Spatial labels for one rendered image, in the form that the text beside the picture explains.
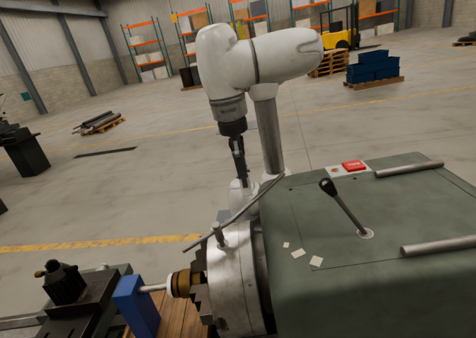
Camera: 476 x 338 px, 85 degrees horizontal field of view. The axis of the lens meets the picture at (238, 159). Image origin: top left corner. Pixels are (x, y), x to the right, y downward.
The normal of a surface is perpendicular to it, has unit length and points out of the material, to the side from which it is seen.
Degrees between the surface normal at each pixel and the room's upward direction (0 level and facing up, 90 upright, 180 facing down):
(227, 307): 68
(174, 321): 0
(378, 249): 0
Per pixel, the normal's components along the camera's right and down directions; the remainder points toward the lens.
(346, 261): -0.19, -0.89
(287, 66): 0.17, 0.63
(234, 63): 0.16, 0.35
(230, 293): -0.11, -0.14
